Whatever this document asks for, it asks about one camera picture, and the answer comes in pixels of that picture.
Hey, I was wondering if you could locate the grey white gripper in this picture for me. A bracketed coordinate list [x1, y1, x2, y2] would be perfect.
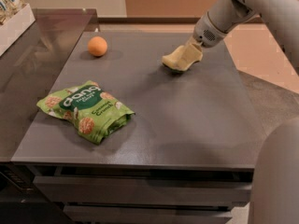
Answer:
[180, 12, 229, 72]

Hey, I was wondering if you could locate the yellow sponge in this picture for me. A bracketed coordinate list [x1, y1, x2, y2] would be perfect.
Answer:
[162, 44, 203, 72]

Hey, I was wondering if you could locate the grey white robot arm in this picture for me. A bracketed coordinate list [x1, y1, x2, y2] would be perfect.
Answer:
[192, 0, 299, 224]

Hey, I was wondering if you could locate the orange fruit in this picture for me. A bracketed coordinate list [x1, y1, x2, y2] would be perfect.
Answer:
[88, 36, 107, 57]

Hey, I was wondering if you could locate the grey drawer cabinet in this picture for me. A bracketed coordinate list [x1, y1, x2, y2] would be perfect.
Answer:
[13, 32, 265, 224]

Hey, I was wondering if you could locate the green snack chip bag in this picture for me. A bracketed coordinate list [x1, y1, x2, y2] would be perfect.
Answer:
[36, 80, 135, 145]

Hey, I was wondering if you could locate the dark side counter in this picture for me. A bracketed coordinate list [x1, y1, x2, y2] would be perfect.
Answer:
[0, 8, 98, 163]

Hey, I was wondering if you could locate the white snack box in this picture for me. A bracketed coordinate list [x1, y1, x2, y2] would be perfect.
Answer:
[0, 0, 36, 56]

